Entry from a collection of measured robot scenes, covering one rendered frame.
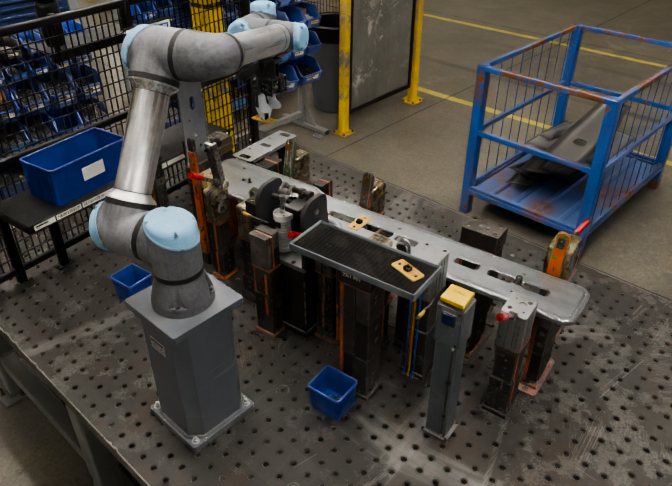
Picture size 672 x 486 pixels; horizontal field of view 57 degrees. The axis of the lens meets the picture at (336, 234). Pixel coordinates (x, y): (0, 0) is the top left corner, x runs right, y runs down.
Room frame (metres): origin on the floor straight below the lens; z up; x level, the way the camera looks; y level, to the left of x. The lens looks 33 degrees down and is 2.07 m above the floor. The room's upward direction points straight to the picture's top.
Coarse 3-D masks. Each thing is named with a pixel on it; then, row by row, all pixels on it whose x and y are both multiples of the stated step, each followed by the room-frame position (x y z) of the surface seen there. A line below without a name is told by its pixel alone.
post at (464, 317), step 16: (448, 304) 1.11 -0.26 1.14; (464, 320) 1.08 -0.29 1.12; (448, 336) 1.09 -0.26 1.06; (464, 336) 1.09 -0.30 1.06; (448, 352) 1.09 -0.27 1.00; (464, 352) 1.13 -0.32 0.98; (432, 368) 1.12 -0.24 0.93; (448, 368) 1.09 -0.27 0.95; (432, 384) 1.11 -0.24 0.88; (448, 384) 1.08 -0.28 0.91; (432, 400) 1.11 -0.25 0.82; (448, 400) 1.08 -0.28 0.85; (432, 416) 1.11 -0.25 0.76; (448, 416) 1.09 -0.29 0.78; (432, 432) 1.10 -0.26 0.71; (448, 432) 1.10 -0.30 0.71
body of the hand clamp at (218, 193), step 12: (204, 192) 1.80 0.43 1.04; (216, 192) 1.79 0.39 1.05; (216, 204) 1.78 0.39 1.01; (228, 204) 1.82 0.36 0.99; (216, 216) 1.77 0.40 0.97; (228, 216) 1.81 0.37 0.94; (216, 228) 1.79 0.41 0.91; (228, 228) 1.82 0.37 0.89; (216, 240) 1.79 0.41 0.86; (228, 240) 1.81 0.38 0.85; (216, 252) 1.79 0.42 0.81; (228, 252) 1.80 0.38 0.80; (216, 264) 1.80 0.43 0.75; (228, 264) 1.80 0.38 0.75; (228, 276) 1.79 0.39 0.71
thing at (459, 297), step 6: (450, 288) 1.15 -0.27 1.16; (456, 288) 1.15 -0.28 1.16; (462, 288) 1.15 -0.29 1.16; (444, 294) 1.12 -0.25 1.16; (450, 294) 1.12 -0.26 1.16; (456, 294) 1.12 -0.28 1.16; (462, 294) 1.12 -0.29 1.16; (468, 294) 1.12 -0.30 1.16; (474, 294) 1.13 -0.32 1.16; (444, 300) 1.11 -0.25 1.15; (450, 300) 1.10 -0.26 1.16; (456, 300) 1.10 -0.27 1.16; (462, 300) 1.10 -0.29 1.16; (468, 300) 1.10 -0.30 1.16; (456, 306) 1.09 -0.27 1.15; (462, 306) 1.08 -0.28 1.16
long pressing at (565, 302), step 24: (240, 168) 2.06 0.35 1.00; (264, 168) 2.06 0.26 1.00; (240, 192) 1.88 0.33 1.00; (384, 216) 1.73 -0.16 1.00; (432, 240) 1.58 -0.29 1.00; (456, 264) 1.46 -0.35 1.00; (480, 264) 1.46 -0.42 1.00; (504, 264) 1.46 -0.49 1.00; (480, 288) 1.34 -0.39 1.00; (504, 288) 1.35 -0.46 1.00; (552, 288) 1.35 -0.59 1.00; (576, 288) 1.35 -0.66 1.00; (552, 312) 1.25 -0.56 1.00; (576, 312) 1.25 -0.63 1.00
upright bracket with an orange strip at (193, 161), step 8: (192, 144) 1.87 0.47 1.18; (192, 152) 1.87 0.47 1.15; (192, 160) 1.87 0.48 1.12; (192, 168) 1.88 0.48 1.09; (192, 184) 1.88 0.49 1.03; (200, 184) 1.88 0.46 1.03; (200, 192) 1.87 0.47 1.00; (200, 200) 1.87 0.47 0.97; (200, 208) 1.87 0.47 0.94; (200, 216) 1.87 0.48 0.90; (200, 224) 1.88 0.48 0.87; (200, 232) 1.88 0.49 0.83; (208, 240) 1.88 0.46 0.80; (208, 248) 1.87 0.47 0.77; (208, 256) 1.87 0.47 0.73
